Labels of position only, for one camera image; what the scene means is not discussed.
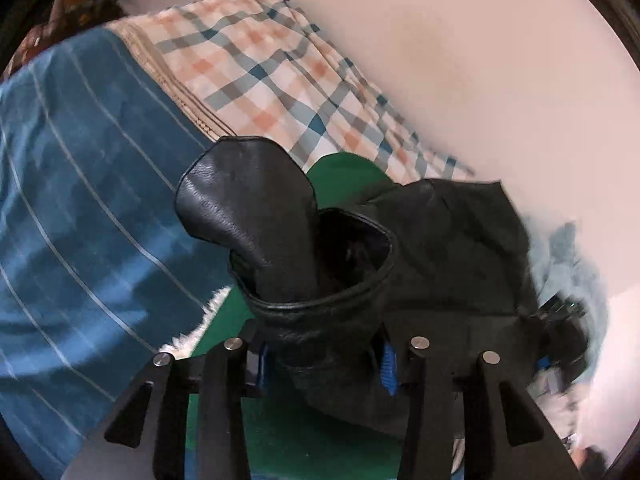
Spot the light blue garment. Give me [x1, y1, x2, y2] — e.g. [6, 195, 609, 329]
[525, 217, 608, 396]

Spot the plaid checkered pillow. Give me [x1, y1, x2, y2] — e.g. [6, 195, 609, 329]
[108, 0, 474, 183]

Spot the blue striped bedspread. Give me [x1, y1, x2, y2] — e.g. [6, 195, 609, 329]
[1, 28, 229, 479]

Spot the black leather jacket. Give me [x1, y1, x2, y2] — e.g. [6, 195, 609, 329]
[175, 136, 537, 437]

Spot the green varsity jacket folded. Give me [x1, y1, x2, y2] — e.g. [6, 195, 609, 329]
[160, 153, 402, 479]

